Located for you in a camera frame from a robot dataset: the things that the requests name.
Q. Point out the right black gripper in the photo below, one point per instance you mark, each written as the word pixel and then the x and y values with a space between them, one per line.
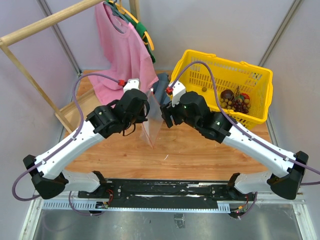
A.
pixel 167 110

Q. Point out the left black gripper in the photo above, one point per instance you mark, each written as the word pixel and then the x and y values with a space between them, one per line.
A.
pixel 142 118

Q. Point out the clear zip top bag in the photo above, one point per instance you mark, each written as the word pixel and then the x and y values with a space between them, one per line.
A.
pixel 152 127

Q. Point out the green grape bunch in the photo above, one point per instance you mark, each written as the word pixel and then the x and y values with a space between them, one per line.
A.
pixel 227 104

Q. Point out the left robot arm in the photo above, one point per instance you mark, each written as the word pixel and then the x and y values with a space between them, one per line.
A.
pixel 48 173

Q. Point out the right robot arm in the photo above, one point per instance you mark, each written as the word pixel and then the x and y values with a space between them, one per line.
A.
pixel 285 169

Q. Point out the blue grey cloth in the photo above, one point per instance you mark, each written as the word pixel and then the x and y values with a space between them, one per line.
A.
pixel 159 88

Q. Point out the dark purple grape bunch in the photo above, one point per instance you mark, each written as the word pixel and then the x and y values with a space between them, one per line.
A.
pixel 241 105

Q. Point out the pink t-shirt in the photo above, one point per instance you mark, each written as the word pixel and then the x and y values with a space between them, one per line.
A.
pixel 127 54

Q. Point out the red apple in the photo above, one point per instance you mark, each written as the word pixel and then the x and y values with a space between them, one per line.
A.
pixel 245 96

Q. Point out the green garment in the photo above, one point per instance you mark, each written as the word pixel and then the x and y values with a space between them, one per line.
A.
pixel 117 14

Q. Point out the yellow clothes hanger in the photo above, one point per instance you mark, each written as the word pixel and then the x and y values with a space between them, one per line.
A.
pixel 132 17

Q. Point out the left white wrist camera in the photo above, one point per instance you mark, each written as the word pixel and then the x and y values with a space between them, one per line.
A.
pixel 130 84

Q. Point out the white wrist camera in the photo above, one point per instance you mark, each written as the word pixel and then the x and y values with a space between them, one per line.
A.
pixel 175 91
pixel 130 84

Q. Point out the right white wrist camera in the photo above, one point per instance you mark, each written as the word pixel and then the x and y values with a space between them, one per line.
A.
pixel 175 91

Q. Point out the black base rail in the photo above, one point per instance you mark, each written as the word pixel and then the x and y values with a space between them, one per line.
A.
pixel 147 194

